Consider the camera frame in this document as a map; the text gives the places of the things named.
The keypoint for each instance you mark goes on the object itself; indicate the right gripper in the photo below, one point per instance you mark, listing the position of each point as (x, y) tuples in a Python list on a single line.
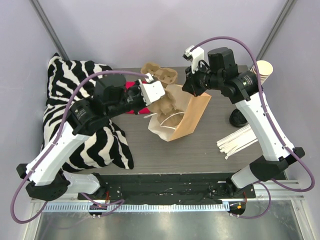
[(189, 85)]

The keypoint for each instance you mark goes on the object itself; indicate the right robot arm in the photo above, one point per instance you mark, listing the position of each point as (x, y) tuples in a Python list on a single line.
[(220, 72)]

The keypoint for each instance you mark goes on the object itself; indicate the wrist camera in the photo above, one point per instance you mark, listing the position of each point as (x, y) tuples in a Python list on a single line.
[(194, 55), (152, 90)]

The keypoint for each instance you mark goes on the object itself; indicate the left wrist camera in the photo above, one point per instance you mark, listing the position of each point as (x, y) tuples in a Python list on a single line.
[(152, 90)]

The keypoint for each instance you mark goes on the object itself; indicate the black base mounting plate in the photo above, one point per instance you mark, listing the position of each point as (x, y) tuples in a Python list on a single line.
[(171, 189)]

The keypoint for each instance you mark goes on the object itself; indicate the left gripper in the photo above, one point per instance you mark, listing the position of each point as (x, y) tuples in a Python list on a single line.
[(136, 99)]

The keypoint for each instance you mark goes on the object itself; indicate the cardboard cup carrier tray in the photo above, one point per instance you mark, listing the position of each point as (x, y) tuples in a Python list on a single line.
[(167, 76)]

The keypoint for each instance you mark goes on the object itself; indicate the stack of paper cups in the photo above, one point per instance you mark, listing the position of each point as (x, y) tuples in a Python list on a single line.
[(265, 69)]

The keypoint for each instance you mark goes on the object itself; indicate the stack of black lids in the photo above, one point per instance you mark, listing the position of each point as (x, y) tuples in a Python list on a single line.
[(237, 119)]

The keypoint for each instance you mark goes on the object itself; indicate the white cable duct strip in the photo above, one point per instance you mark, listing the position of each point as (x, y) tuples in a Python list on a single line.
[(69, 207)]

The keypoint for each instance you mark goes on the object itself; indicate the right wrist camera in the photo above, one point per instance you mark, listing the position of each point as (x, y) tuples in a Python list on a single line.
[(194, 55)]

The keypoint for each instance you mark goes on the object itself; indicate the brown paper bag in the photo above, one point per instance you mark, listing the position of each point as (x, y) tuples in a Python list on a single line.
[(184, 118)]

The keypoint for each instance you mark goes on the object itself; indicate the pink folded cloth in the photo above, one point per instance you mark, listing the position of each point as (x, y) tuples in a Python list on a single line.
[(143, 111)]

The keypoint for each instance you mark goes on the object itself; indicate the zebra print pillow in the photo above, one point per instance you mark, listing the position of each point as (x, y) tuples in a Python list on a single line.
[(108, 145)]

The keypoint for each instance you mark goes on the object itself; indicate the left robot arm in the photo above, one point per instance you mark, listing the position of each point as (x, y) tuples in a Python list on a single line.
[(115, 93)]

